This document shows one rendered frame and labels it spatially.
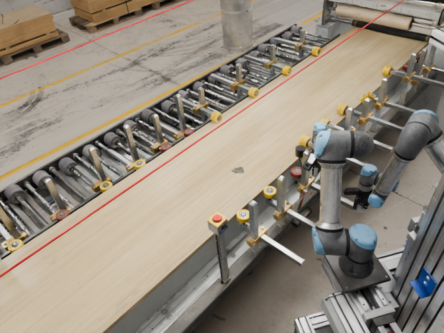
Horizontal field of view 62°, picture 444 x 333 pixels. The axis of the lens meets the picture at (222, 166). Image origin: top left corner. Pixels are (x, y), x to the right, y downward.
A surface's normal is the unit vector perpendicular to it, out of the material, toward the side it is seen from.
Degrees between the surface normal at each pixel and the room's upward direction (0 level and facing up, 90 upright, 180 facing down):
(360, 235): 8
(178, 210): 0
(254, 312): 0
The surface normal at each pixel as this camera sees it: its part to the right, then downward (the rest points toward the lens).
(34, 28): 0.70, 0.43
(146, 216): -0.08, -0.75
